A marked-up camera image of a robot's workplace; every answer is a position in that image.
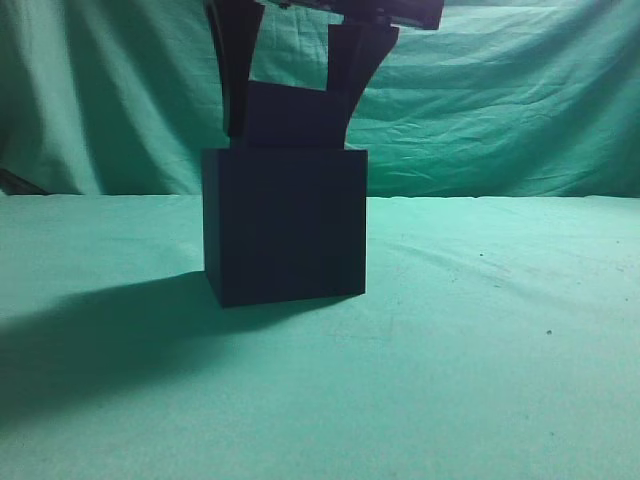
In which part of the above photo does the green cloth table cover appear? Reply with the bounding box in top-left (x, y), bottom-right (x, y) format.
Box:
top-left (1, 196), bottom-right (639, 479)

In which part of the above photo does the large dark groove box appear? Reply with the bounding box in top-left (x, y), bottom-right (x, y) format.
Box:
top-left (201, 148), bottom-right (368, 307)

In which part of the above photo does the green cloth backdrop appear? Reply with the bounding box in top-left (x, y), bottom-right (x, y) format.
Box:
top-left (1, 1), bottom-right (639, 197)

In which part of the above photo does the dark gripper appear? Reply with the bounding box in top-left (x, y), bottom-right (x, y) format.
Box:
top-left (205, 0), bottom-right (445, 147)

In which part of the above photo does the small dark cube block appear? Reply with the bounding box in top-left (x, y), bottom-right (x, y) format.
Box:
top-left (241, 81), bottom-right (347, 149)

